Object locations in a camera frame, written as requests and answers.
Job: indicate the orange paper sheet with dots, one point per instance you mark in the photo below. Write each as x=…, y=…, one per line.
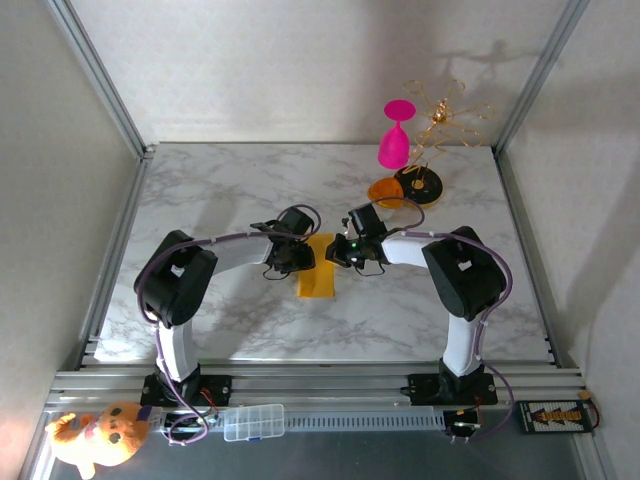
x=316, y=285

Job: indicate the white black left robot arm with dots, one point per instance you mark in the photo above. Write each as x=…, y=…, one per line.
x=175, y=280

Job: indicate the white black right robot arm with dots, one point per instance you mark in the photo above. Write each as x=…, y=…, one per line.
x=460, y=275

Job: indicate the white cup with orange lid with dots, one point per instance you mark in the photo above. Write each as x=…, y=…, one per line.
x=385, y=190

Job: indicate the pink wine glass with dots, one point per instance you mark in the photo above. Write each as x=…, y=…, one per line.
x=395, y=145

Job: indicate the clear plastic organizer box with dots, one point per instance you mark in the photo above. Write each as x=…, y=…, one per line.
x=252, y=422

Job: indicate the small controller board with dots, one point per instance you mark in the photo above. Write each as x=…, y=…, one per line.
x=462, y=422
x=192, y=422

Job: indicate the orange plush toy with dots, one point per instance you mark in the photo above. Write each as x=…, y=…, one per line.
x=115, y=432

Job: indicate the black power distribution board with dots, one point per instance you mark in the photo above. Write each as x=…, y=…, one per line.
x=550, y=416

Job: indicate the aluminium mounting rail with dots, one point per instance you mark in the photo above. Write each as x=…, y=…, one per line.
x=320, y=385

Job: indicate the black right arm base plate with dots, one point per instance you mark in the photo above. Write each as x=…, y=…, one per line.
x=420, y=390

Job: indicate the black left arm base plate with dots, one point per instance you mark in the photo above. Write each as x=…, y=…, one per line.
x=215, y=390

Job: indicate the aluminium side rail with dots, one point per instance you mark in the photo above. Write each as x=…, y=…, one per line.
x=516, y=200
x=134, y=200

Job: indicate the aluminium frame post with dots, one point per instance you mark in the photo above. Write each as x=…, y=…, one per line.
x=100, y=75
x=540, y=75

